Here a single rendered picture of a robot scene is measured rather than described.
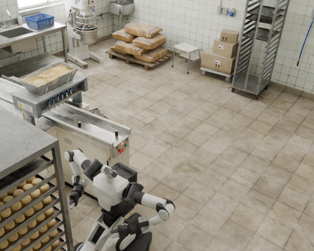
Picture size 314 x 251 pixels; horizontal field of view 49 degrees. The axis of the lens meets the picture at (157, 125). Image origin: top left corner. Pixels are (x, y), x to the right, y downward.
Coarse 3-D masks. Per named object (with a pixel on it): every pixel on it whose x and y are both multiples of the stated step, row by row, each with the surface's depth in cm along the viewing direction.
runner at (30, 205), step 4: (52, 188) 183; (56, 188) 185; (48, 192) 181; (52, 192) 184; (40, 196) 178; (44, 196) 180; (36, 200) 176; (40, 200) 179; (28, 204) 173; (32, 204) 175; (24, 208) 171; (28, 208) 174; (16, 212) 168; (20, 212) 170; (12, 216) 167; (16, 216) 169; (4, 220) 164; (8, 220) 166; (12, 220) 168; (0, 224) 163; (4, 224) 165; (0, 228) 164
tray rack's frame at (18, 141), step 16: (0, 112) 187; (0, 128) 174; (16, 128) 175; (32, 128) 176; (0, 144) 164; (16, 144) 164; (32, 144) 164; (48, 144) 165; (0, 160) 154; (16, 160) 154; (0, 176) 149
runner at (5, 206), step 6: (54, 174) 180; (42, 180) 175; (48, 180) 178; (36, 186) 173; (24, 192) 168; (30, 192) 171; (18, 198) 166; (6, 204) 161; (12, 204) 164; (0, 210) 160
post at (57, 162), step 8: (56, 144) 169; (56, 152) 171; (56, 160) 173; (56, 168) 177; (56, 176) 180; (64, 184) 185; (64, 192) 187; (64, 200) 190; (64, 208) 192; (64, 216) 196; (64, 224) 200; (72, 240) 210; (72, 248) 213
